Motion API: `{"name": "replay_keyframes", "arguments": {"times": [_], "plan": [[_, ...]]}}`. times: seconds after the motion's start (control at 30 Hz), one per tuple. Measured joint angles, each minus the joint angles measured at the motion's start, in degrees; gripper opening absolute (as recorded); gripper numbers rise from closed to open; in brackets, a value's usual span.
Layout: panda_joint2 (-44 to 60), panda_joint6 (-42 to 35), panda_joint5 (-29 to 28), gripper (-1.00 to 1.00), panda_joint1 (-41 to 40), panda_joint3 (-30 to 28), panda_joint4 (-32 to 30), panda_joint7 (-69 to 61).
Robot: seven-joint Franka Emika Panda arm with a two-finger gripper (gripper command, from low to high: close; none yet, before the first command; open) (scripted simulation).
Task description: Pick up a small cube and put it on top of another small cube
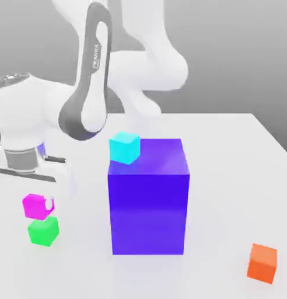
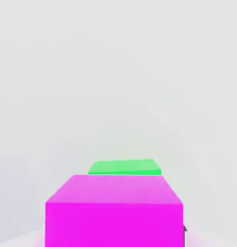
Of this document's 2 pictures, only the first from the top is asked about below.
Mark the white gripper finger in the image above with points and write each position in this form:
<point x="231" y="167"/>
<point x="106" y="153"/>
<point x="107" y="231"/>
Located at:
<point x="49" y="203"/>

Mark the small magenta cube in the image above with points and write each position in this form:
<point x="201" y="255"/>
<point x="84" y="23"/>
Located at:
<point x="33" y="206"/>

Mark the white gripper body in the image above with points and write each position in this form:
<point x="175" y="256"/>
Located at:
<point x="64" y="177"/>

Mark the large purple box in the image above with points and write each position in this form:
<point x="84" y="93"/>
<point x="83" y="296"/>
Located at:
<point x="148" y="210"/>

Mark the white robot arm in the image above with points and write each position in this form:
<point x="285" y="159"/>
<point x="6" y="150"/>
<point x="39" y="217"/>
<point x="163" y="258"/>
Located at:
<point x="134" y="70"/>

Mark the small cyan cube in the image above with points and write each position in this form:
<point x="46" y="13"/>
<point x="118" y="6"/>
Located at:
<point x="123" y="148"/>

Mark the small orange cube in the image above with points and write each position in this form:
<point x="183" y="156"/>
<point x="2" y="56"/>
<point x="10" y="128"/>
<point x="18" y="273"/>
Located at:
<point x="262" y="264"/>

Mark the small green cube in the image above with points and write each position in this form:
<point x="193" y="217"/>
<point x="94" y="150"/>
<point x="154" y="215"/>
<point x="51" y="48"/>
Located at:
<point x="42" y="232"/>

